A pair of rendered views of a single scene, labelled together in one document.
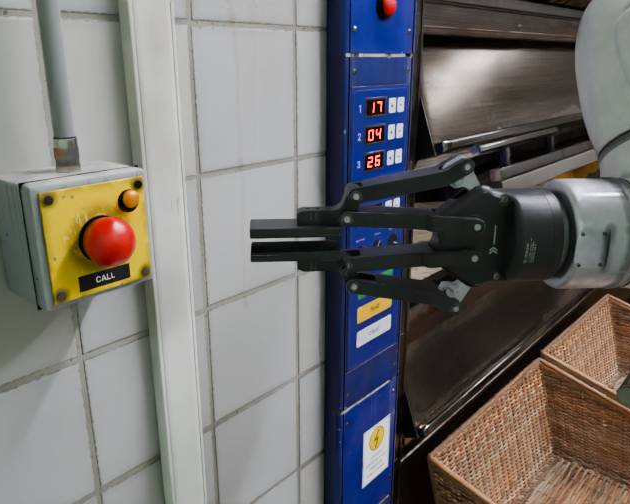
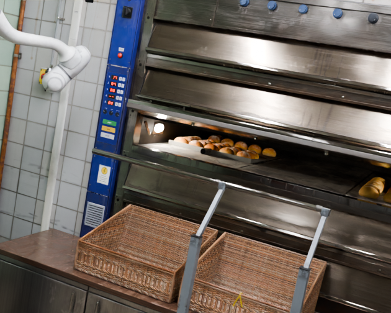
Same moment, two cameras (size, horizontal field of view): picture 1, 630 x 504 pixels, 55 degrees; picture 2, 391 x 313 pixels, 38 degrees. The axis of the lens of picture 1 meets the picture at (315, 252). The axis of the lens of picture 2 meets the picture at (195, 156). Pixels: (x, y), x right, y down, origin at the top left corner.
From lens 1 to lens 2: 332 cm
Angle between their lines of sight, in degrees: 70
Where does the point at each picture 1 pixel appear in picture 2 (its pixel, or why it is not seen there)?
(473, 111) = (167, 93)
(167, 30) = not seen: hidden behind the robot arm
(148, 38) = not seen: hidden behind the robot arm
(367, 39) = (113, 61)
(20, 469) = (39, 112)
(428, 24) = (149, 63)
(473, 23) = (173, 66)
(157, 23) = not seen: hidden behind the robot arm
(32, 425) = (42, 106)
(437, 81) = (154, 80)
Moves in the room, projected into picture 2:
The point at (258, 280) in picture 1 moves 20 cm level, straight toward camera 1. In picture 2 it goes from (83, 105) to (49, 100)
